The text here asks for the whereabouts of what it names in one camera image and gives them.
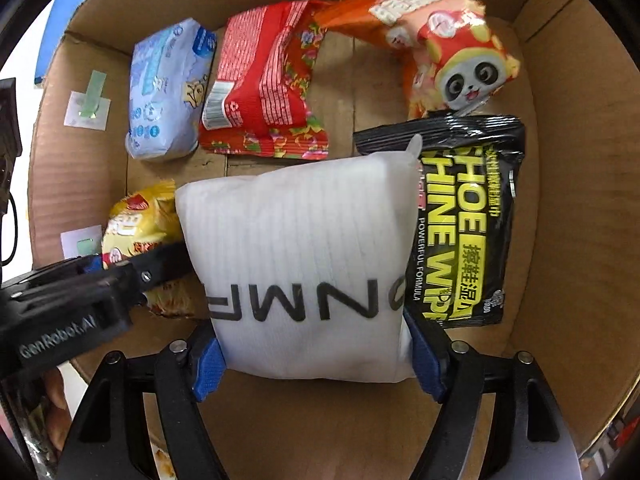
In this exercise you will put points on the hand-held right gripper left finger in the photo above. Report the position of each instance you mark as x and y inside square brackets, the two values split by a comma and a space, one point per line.
[207, 365]

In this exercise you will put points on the light blue wipes pack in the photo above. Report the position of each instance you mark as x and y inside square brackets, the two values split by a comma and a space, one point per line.
[165, 90]

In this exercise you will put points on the black shoe wipes packet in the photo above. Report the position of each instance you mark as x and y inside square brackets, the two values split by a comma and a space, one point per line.
[465, 220]

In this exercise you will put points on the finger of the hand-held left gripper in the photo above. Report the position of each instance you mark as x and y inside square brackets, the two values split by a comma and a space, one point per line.
[155, 267]
[92, 263]

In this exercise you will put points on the yellow snack packet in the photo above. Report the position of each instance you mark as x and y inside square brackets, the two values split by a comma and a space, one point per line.
[135, 220]

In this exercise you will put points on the cardboard box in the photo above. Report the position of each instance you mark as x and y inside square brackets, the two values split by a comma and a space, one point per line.
[565, 210]

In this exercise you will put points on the white pillow packet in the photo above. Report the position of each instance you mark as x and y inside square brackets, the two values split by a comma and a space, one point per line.
[300, 240]

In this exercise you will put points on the orange panda snack packet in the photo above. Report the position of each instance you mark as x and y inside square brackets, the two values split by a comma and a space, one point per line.
[435, 35]

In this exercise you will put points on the red snack packet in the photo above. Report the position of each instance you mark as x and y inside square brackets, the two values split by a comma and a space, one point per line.
[260, 75]

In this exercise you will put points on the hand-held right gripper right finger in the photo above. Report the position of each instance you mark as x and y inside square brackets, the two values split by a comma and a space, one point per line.
[425, 360]

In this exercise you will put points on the person's left hand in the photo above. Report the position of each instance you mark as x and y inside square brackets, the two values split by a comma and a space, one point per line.
[52, 392]

